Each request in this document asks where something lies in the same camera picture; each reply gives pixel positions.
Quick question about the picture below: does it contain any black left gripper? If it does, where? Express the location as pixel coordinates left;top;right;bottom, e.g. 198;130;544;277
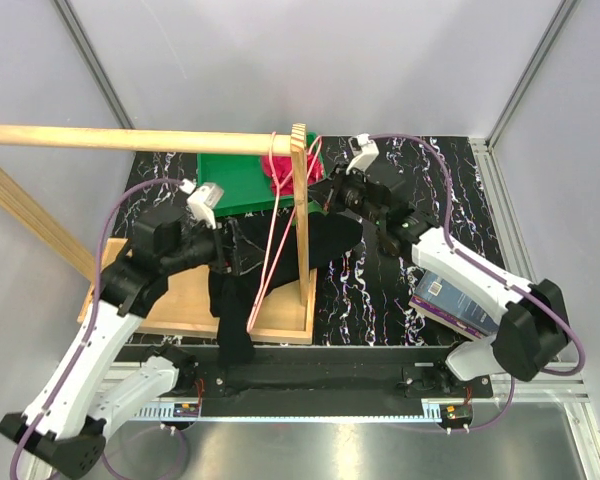
162;211;269;276

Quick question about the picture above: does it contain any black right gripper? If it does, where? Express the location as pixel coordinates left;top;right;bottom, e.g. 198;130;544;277
305;162;385;227

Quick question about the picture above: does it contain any black t-shirt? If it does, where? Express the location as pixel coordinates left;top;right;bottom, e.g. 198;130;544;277
208;212;363;368

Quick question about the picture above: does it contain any pink red t-shirt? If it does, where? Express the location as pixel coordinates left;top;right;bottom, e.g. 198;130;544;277
260;152;324;196

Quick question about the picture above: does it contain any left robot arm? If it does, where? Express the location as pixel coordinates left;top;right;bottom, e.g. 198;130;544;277
0;204;264;479

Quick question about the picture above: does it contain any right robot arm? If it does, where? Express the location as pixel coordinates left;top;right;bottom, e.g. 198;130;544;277
308;165;574;397

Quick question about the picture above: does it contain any green plastic tray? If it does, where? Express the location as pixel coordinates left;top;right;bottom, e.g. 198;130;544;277
196;131;327;219

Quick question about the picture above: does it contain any dark green round cup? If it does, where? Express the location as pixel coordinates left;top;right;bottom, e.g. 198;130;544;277
377;220;402;257

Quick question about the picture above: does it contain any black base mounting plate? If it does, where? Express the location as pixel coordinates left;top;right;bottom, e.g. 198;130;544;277
114;344;494;418

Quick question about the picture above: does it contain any blue paperback book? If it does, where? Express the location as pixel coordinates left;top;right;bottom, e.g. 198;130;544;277
409;271;498;340

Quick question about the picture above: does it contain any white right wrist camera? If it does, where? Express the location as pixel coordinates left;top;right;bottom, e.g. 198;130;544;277
346;133;379;174

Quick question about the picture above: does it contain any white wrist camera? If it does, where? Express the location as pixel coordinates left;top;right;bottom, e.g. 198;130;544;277
346;133;379;174
179;179;224;229

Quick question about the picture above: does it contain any pink wire hanger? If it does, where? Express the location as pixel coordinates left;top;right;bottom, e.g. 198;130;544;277
247;130;326;333

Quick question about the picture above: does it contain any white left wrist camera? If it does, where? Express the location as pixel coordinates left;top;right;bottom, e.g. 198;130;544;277
179;179;224;229

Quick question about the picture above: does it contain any wooden clothes rack frame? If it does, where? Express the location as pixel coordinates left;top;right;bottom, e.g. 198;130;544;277
0;124;317;345

